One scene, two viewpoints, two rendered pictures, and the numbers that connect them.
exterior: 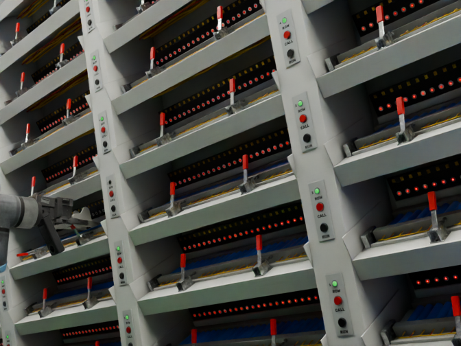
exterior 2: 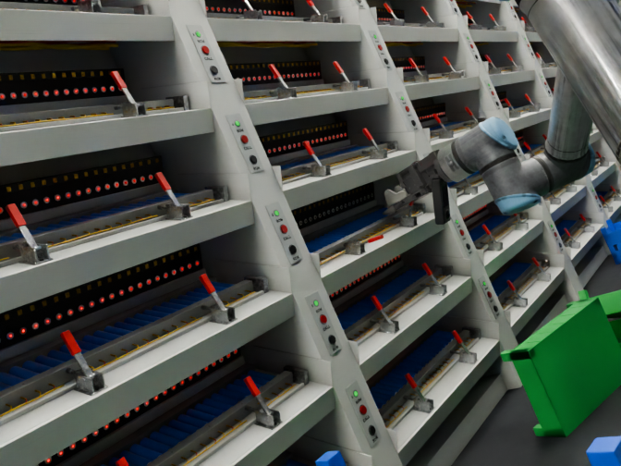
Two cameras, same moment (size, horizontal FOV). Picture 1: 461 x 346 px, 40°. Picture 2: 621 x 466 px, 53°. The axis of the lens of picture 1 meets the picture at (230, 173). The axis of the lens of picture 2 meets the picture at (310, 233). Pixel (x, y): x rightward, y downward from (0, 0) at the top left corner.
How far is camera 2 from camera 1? 3.09 m
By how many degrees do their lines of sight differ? 94
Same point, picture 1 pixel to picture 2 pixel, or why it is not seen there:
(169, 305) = (498, 263)
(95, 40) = (369, 20)
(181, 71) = (445, 87)
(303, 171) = not seen: hidden behind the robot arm
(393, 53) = (523, 120)
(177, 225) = (481, 200)
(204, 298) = (512, 251)
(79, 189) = (395, 164)
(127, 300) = (478, 268)
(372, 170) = not seen: hidden behind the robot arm
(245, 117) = not seen: hidden behind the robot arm
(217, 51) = (461, 84)
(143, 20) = (406, 33)
